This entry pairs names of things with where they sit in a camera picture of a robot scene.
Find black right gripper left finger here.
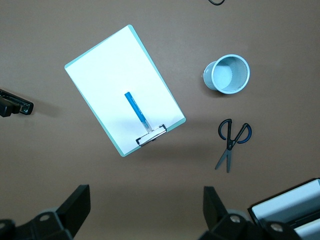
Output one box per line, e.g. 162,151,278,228
14,184,91,240

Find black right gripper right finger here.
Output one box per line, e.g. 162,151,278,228
199,186,301,240

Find blue marker with white cap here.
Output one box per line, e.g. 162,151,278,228
124,91,153,134

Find black and blue scissors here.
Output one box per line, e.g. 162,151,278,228
214,118,252,174

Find teal clipboard with black clip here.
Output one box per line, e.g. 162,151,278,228
64,24,187,158

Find black stacked paper tray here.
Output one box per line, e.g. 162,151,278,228
247,177,320,240

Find black stapler with red tip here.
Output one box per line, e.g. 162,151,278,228
0,88,35,118

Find light blue mesh pen cup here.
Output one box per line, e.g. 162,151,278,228
202,54,251,95

